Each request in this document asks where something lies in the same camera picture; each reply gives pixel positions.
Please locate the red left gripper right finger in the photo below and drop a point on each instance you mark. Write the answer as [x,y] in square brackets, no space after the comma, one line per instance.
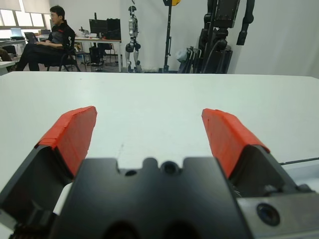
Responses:
[224,134]

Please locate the white humanoid robot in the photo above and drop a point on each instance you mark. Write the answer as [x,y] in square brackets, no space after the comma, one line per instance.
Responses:
[133,27]

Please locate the pale green bag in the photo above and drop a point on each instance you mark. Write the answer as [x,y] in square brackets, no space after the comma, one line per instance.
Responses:
[182,54]

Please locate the white desk with monitor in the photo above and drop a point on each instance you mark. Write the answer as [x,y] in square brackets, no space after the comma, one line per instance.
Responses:
[99,39]

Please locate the open laptop pale screen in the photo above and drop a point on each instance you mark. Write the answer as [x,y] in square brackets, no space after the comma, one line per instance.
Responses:
[16,32]

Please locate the white side table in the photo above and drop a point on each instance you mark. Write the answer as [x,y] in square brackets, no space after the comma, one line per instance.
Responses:
[6,66]

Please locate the black office chair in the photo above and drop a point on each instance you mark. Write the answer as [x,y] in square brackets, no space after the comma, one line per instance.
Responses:
[67,59]

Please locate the black stand pole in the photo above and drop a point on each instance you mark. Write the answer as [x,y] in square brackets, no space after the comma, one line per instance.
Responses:
[169,37]

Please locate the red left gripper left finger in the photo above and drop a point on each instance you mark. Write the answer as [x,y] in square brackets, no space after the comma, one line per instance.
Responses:
[74,134]

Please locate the person in black clothes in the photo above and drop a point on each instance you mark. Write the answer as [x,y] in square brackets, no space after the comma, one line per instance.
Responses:
[57,37]

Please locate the folded black chairs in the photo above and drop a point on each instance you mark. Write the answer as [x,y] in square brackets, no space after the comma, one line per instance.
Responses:
[194,62]

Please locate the dark open laptop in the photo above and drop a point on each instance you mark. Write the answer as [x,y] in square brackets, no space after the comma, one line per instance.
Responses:
[31,37]

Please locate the black computer monitor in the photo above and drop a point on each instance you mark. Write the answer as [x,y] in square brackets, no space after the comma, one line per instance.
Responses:
[98,27]

